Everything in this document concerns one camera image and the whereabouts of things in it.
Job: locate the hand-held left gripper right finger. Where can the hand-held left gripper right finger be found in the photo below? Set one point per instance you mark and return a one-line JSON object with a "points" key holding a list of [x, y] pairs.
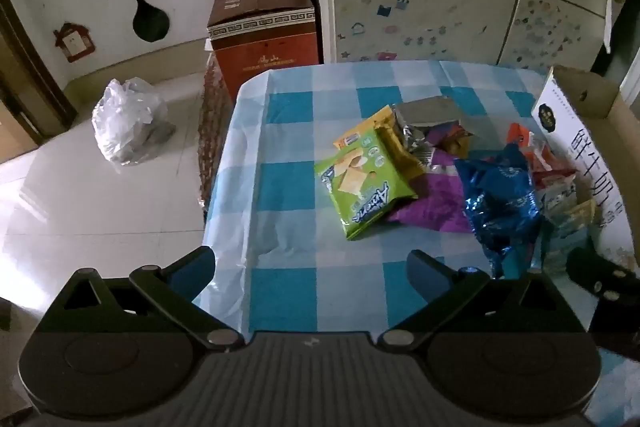
{"points": [[425, 272]]}

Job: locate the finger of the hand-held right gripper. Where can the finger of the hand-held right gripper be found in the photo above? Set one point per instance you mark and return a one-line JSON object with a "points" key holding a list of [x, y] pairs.
{"points": [[592, 272]]}

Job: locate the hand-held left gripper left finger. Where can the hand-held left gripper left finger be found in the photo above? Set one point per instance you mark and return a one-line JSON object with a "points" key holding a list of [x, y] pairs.
{"points": [[192, 269]]}

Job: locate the purple snack packet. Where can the purple snack packet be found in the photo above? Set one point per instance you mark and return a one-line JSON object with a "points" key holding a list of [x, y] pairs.
{"points": [[435, 202]]}

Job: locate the white pink snack packet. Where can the white pink snack packet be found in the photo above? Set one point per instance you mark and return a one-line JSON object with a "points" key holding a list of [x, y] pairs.
{"points": [[557, 193]]}

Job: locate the blue snack packet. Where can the blue snack packet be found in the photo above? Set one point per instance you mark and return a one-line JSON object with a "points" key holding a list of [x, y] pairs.
{"points": [[500, 197]]}

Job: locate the green snack packet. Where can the green snack packet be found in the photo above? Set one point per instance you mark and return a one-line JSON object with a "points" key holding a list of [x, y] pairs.
{"points": [[360, 187]]}

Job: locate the white printed cardboard box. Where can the white printed cardboard box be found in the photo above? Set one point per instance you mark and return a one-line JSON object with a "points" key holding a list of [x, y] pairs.
{"points": [[595, 152]]}

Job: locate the yellow snack packet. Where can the yellow snack packet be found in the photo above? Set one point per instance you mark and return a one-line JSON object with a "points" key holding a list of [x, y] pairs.
{"points": [[462, 142], [372, 122]]}

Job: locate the blue white checked tablecloth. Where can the blue white checked tablecloth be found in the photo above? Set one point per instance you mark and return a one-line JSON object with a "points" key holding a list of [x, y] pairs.
{"points": [[285, 207]]}

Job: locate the brown woven mesh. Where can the brown woven mesh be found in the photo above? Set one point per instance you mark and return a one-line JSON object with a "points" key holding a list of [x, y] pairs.
{"points": [[212, 122]]}

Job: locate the red snack packet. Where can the red snack packet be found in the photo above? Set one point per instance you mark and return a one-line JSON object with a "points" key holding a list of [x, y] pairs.
{"points": [[522, 139]]}

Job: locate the silver foil snack packet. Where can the silver foil snack packet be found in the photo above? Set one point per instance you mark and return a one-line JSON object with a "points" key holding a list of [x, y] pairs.
{"points": [[430, 112]]}

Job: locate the white plastic bag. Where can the white plastic bag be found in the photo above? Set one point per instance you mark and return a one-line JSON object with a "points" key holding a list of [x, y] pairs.
{"points": [[125, 117]]}

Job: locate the brown cardboard carton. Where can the brown cardboard carton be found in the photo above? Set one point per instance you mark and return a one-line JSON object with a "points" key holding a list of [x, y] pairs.
{"points": [[265, 52]]}

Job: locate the brown wooden door frame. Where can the brown wooden door frame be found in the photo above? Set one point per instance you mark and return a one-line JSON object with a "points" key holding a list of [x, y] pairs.
{"points": [[30, 72]]}

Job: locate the red house wall sticker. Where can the red house wall sticker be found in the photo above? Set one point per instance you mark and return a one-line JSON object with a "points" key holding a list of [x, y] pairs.
{"points": [[74, 42]]}

